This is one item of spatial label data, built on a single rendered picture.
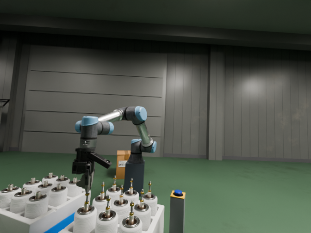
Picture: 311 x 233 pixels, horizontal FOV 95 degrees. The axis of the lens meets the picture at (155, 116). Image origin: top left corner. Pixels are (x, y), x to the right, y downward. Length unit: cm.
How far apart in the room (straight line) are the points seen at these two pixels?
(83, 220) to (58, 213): 29
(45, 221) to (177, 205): 68
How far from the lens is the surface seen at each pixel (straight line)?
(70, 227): 92
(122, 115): 114
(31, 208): 106
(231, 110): 381
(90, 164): 77
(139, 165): 145
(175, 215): 87
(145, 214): 83
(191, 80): 358
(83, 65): 384
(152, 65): 352
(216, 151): 349
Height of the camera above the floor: 66
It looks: 4 degrees up
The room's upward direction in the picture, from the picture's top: 3 degrees clockwise
